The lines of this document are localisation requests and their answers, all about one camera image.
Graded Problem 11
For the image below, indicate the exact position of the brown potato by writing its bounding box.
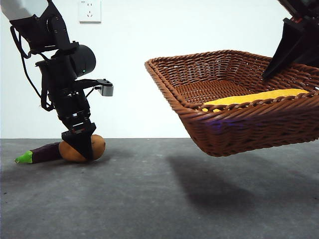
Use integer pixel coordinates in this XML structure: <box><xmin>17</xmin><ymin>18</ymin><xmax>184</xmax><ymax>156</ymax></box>
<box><xmin>58</xmin><ymin>134</ymin><xmax>106</xmax><ymax>163</ymax></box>

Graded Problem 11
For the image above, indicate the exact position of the purple eggplant with green stem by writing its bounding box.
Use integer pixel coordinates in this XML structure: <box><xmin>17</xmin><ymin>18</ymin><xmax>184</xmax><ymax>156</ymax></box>
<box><xmin>14</xmin><ymin>142</ymin><xmax>63</xmax><ymax>165</ymax></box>

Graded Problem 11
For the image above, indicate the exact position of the yellow squash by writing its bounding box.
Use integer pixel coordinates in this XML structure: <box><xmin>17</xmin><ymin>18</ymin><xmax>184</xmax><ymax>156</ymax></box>
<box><xmin>201</xmin><ymin>88</ymin><xmax>310</xmax><ymax>113</ymax></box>

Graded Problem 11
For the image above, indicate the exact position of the brown wicker basket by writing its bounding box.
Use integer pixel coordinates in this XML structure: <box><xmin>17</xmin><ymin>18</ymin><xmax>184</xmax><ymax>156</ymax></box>
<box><xmin>144</xmin><ymin>49</ymin><xmax>319</xmax><ymax>158</ymax></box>

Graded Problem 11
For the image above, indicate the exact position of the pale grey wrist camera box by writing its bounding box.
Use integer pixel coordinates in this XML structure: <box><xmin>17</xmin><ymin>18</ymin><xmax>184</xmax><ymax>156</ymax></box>
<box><xmin>96</xmin><ymin>79</ymin><xmax>115</xmax><ymax>97</ymax></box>

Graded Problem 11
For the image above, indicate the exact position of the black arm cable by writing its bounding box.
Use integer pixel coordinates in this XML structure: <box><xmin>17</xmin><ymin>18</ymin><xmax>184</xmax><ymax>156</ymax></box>
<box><xmin>9</xmin><ymin>25</ymin><xmax>55</xmax><ymax>112</ymax></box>

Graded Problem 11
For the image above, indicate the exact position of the white wall socket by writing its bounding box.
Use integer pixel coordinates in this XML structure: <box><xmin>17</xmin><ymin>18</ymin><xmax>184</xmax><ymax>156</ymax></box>
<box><xmin>79</xmin><ymin>0</ymin><xmax>102</xmax><ymax>24</ymax></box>

